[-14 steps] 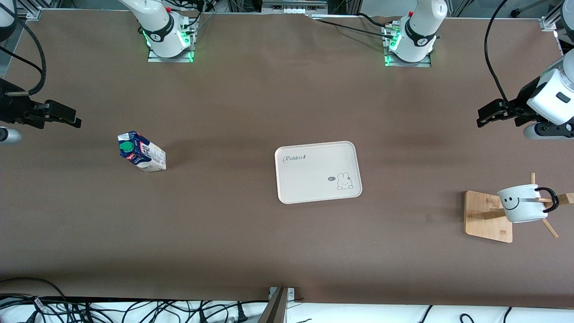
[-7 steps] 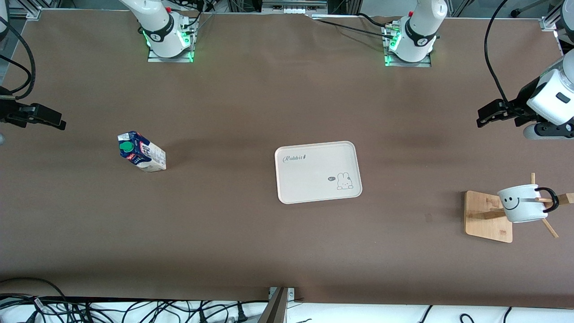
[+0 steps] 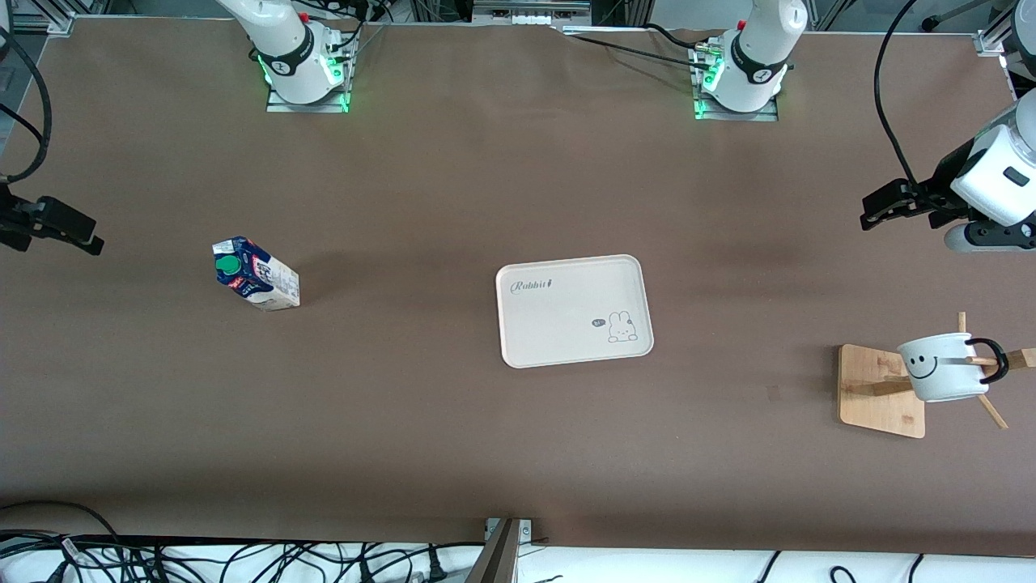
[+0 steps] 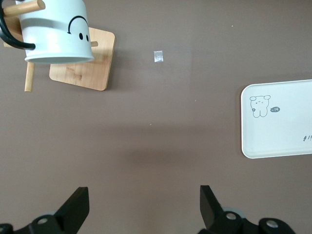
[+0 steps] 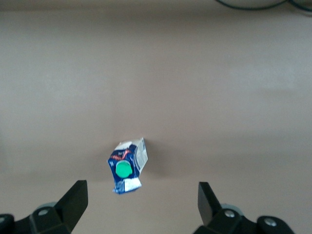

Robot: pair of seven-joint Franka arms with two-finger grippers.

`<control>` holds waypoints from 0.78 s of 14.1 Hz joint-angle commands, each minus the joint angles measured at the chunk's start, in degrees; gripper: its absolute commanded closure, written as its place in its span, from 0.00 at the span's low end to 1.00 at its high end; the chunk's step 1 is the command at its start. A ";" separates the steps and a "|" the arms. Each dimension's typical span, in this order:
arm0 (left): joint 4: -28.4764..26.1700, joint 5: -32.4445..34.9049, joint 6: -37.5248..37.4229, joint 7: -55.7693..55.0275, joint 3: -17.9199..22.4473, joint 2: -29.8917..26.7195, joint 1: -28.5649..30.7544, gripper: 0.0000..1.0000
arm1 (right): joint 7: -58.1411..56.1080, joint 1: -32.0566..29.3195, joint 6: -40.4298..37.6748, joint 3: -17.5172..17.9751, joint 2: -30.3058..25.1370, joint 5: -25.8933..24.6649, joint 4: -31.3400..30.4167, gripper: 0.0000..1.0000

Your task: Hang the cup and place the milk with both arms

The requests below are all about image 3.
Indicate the cream rabbit print tray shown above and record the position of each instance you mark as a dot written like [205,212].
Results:
[566,324]

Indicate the aluminium frame corner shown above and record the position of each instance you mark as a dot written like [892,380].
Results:
[999,36]
[63,23]

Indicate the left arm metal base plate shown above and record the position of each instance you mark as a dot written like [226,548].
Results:
[769,116]

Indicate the blue milk carton green cap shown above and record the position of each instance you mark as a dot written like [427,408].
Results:
[259,279]

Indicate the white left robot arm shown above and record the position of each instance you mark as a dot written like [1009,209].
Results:
[999,182]

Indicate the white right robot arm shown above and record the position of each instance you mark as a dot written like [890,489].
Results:
[283,48]

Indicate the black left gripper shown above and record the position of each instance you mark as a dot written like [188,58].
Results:
[941,187]

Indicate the aluminium bracket post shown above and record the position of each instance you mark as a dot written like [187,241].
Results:
[500,555]

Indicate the bamboo cup rack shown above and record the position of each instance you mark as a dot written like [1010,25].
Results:
[874,405]

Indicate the white power strip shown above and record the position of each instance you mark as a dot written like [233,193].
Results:
[530,14]

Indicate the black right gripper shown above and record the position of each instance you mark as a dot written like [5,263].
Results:
[11,220]

